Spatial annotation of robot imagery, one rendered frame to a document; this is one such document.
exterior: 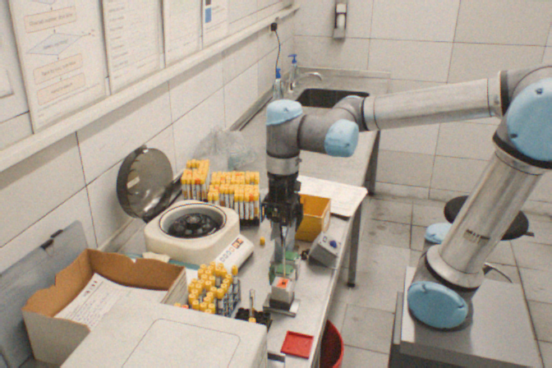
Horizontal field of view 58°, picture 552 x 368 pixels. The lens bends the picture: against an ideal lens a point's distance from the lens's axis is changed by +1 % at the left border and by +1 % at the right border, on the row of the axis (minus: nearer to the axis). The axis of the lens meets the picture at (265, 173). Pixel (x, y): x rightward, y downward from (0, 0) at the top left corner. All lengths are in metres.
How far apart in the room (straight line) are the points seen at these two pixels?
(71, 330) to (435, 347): 0.80
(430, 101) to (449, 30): 2.40
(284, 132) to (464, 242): 0.40
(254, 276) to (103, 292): 0.41
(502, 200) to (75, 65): 1.01
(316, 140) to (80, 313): 0.70
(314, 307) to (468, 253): 0.48
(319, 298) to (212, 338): 0.59
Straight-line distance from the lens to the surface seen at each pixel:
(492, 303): 1.39
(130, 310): 0.90
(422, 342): 1.23
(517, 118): 0.87
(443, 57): 3.46
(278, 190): 1.07
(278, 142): 1.02
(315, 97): 3.21
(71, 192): 1.39
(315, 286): 1.40
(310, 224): 1.54
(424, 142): 3.63
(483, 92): 1.03
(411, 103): 1.05
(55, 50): 1.28
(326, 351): 1.99
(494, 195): 0.95
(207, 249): 1.37
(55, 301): 1.31
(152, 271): 1.29
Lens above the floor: 1.75
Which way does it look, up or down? 26 degrees down
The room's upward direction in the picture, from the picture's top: straight up
